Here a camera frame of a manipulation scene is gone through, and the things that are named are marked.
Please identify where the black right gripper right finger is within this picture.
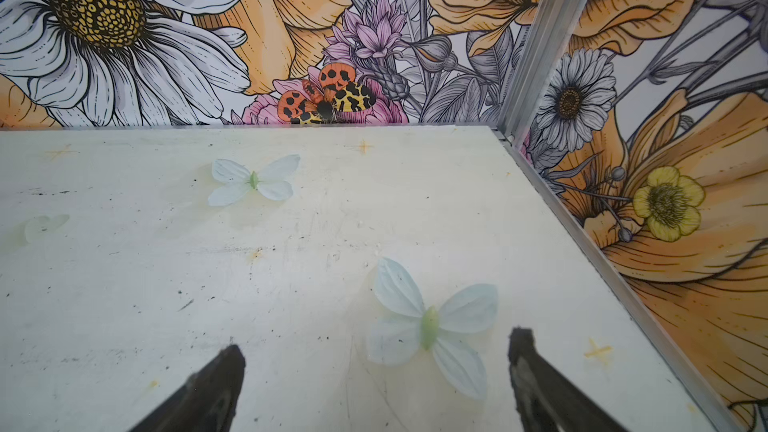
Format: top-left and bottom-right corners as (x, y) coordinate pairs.
(508, 327), (625, 432)

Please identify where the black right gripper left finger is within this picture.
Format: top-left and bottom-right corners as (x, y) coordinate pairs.
(130, 344), (246, 432)

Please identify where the aluminium table edge rail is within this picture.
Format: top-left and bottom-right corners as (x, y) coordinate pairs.
(491, 128), (739, 431)

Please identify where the aluminium corner frame post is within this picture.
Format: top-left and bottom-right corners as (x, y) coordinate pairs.
(497, 0), (587, 149)

